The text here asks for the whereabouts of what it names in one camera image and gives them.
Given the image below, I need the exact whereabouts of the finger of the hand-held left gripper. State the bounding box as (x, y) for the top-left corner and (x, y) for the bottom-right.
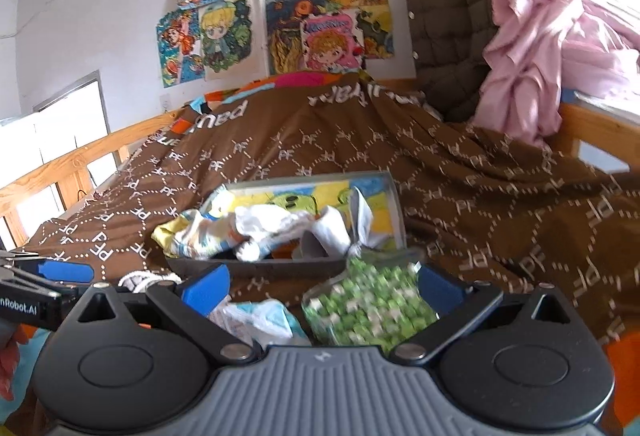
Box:
(0, 266), (83, 299)
(0, 250), (95, 281)

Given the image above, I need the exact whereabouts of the group of cartoon wall posters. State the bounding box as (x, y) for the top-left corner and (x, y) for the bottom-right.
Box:
(155, 0), (426, 89)

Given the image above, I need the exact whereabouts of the yellow orange patterned cloth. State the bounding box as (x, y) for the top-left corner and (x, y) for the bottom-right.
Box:
(152, 186), (251, 259)

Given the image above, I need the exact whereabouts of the person's left hand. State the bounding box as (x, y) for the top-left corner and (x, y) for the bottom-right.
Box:
(0, 341), (20, 402)

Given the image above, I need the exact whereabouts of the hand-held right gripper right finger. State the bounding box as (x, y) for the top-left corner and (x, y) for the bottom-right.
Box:
(386, 263), (585, 365)

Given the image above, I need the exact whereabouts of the brown quilted jacket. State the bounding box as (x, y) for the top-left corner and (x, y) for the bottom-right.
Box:
(405, 0), (561, 121)

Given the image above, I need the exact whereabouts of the window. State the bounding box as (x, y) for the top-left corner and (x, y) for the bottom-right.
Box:
(0, 70), (121, 227)

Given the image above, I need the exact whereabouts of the wooden bed frame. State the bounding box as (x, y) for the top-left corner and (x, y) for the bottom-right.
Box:
(0, 78), (640, 249)

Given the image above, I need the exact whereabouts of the white scalloped edge towel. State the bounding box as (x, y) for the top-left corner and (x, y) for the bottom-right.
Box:
(235, 203), (353, 261)

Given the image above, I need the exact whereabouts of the grey face mask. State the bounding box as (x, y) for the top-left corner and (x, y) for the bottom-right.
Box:
(350, 188), (386, 249)

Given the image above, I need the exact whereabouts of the cartoon printed box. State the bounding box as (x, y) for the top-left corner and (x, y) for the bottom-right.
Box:
(162, 171), (408, 279)

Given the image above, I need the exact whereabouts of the brown printed blanket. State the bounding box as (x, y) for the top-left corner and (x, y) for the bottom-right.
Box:
(20, 73), (640, 367)

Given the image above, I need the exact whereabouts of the pink garment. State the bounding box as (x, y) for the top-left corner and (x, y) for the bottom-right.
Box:
(472, 0), (640, 149)

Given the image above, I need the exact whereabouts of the white twisted cord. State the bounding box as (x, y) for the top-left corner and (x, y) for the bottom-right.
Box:
(117, 271), (183, 294)

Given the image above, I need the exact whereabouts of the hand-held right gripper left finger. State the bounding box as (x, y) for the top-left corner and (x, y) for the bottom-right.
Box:
(60, 262), (257, 365)

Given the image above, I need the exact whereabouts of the white muslin cloth blue print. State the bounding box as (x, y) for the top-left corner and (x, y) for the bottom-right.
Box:
(207, 298), (311, 349)

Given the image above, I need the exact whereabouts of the bag of green candies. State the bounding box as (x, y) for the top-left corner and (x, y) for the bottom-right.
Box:
(300, 251), (426, 347)

